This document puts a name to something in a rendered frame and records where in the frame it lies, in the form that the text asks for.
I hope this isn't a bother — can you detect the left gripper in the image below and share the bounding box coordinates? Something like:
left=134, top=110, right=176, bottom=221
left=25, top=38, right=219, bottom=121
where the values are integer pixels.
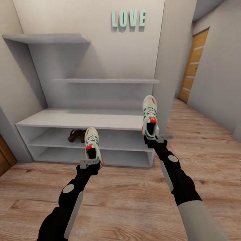
left=76, top=161, right=100, bottom=182

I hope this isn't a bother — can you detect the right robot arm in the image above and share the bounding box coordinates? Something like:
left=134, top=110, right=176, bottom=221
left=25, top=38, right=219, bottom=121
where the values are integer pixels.
left=144, top=135, right=230, bottom=241

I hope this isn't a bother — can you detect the gym shoe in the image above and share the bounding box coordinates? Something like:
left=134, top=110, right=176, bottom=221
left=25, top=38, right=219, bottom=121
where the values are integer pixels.
left=85, top=127, right=103, bottom=168
left=142, top=95, right=157, bottom=139

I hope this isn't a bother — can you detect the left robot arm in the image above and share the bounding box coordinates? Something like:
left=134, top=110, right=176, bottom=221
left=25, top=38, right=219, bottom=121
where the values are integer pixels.
left=36, top=158, right=100, bottom=241

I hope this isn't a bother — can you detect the sandal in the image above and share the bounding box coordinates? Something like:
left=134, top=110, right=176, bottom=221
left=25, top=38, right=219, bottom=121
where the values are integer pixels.
left=80, top=130, right=86, bottom=143
left=68, top=130, right=82, bottom=143

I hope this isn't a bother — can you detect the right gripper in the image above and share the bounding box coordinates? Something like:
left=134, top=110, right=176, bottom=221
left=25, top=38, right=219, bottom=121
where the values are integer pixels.
left=144, top=136, right=168, bottom=154

